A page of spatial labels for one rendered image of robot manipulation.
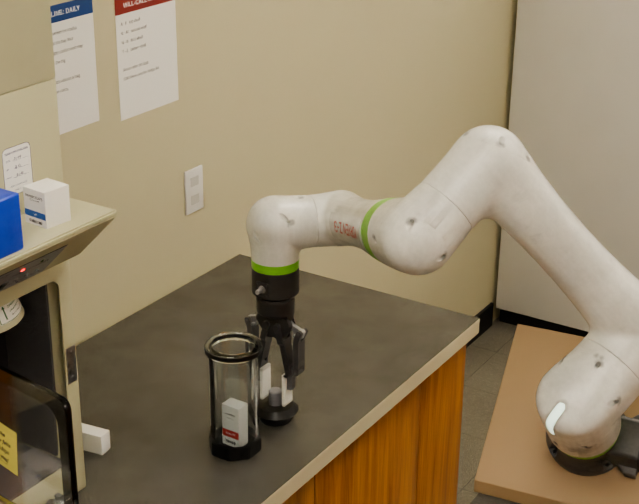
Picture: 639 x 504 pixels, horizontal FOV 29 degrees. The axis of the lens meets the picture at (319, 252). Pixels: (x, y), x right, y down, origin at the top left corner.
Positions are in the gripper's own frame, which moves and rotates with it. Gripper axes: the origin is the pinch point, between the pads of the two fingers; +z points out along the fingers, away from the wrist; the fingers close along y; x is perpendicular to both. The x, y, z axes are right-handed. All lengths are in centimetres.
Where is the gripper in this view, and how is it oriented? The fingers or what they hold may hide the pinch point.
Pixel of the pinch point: (276, 385)
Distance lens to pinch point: 252.0
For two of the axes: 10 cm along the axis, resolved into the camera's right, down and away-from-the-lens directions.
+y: 8.5, 2.1, -4.9
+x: 5.3, -3.2, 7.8
